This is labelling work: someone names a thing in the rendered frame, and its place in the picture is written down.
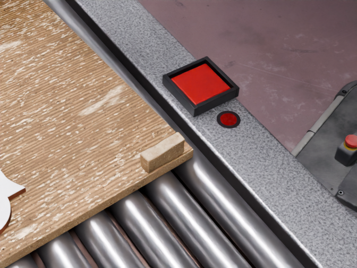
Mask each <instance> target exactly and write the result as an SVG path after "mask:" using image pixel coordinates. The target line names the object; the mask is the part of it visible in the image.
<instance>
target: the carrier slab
mask: <svg viewBox="0 0 357 268"><path fill-rule="evenodd" d="M175 133H176V132H175V131H174V130H173V129H172V128H171V127H170V126H169V125H168V124H167V123H166V122H165V121H164V120H163V119H162V118H161V117H160V116H159V115H158V114H157V113H156V112H155V111H154V110H153V109H152V108H151V107H150V106H149V105H148V104H147V103H146V102H145V101H144V100H143V99H142V98H141V97H140V96H139V95H138V94H137V93H136V92H135V91H134V90H133V89H132V88H131V87H130V86H129V85H128V84H127V83H126V82H125V81H124V80H123V79H122V78H121V77H120V76H119V75H117V74H116V73H115V72H114V71H113V70H112V69H111V68H110V67H109V66H108V65H107V64H106V63H105V62H104V61H103V60H102V59H101V58H100V57H99V56H98V55H97V54H96V53H95V52H94V51H93V50H92V49H91V48H90V47H89V46H88V45H87V44H86V43H85V42H84V41H83V40H82V39H81V38H80V37H79V36H78V35H77V34H76V33H75V32H74V31H73V30H72V29H71V28H70V27H69V26H68V25H67V24H66V23H65V22H64V21H63V20H62V19H61V18H60V17H59V16H58V15H57V14H56V13H55V12H54V11H53V10H52V9H50V8H49V7H48V6H47V5H46V4H45V3H44V2H43V1H42V0H5V1H2V2H0V170H1V171H2V173H3V174H4V175H5V176H6V177H7V178H8V179H9V180H11V181H12V182H14V183H16V184H18V185H21V186H23V187H25V189H26V192H24V193H23V194H21V195H19V196H17V197H15V198H13V199H12V200H10V201H9V202H10V206H11V210H12V216H11V220H10V223H9V225H8V226H7V228H6V229H5V231H4V232H3V233H2V234H1V235H0V268H5V267H7V266H9V265H10V264H12V263H14V262H15V261H17V260H19V259H20V258H22V257H24V256H26V255H27V254H29V253H30V252H32V251H34V250H36V249H37V248H39V247H41V246H42V245H44V244H46V243H48V242H49V241H51V240H53V239H54V238H56V237H58V236H60V235H61V234H63V233H65V232H67V231H68V230H70V229H72V228H73V227H75V226H76V225H78V224H80V223H81V222H83V221H85V220H87V219H88V218H90V217H92V216H94V215H95V214H97V213H99V212H100V211H102V210H104V209H105V208H107V207H109V206H111V205H112V204H114V203H116V202H117V201H119V200H121V199H122V198H124V197H126V196H127V195H129V194H131V193H133V192H134V191H136V190H138V189H139V188H141V187H143V186H145V185H146V184H148V183H150V182H152V181H153V180H155V179H157V178H158V177H160V176H161V175H163V174H165V173H167V172H168V171H170V170H172V169H173V168H175V167H177V166H179V165H180V164H182V163H184V162H185V161H187V160H189V159H191V158H192V157H193V148H192V147H191V146H190V145H189V144H188V143H187V142H186V141H185V142H184V152H183V153H182V154H180V155H179V156H177V157H176V158H174V159H172V160H171V161H169V162H167V163H165V164H163V165H161V166H160V167H158V168H156V169H155V170H153V171H151V172H149V173H147V172H146V171H145V170H144V169H143V168H142V167H141V163H140V153H141V152H143V151H145V150H148V149H150V148H152V147H154V146H156V145H157V144H158V143H160V142H161V141H163V140H164V139H166V138H168V137H170V136H171V135H173V134H175Z"/></svg>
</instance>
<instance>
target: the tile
mask: <svg viewBox="0 0 357 268"><path fill-rule="evenodd" d="M24 192H26V188H25V187H23V186H21V185H18V184H16V183H14V182H12V181H11V180H9V179H8V178H7V177H6V176H5V175H4V174H3V173H2V171H1V170H0V235H1V234H2V233H3V232H4V231H5V229H6V228H7V226H8V225H9V223H10V220H11V216H12V210H11V206H10V202H9V201H10V200H12V199H13V198H15V197H17V196H19V195H21V194H23V193H24Z"/></svg>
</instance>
